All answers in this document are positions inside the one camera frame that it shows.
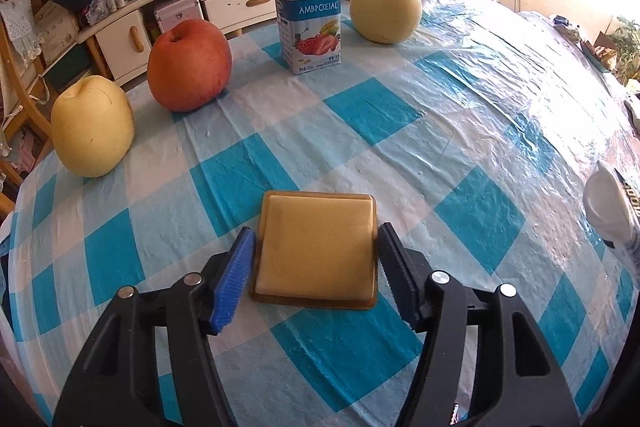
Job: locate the potted plant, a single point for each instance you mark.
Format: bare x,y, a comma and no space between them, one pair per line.
625,49

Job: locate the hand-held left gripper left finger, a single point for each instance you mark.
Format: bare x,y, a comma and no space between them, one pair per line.
232,287

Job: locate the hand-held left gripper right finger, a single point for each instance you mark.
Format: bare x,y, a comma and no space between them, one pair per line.
400,279

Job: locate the white low cabinet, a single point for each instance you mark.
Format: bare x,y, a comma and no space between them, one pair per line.
235,4

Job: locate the yellow square cake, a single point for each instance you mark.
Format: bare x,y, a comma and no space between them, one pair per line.
315,252

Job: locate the blue white checkered tablecloth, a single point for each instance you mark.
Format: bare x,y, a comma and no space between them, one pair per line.
450,132

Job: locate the yellow pear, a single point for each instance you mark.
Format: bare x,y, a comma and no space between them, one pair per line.
92,127
385,11

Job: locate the wooden chair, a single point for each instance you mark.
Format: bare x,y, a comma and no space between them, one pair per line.
20,97

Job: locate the red apple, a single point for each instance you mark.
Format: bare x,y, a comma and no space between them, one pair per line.
190,66

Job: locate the white printed bag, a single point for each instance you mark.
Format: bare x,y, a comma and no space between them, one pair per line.
57,32

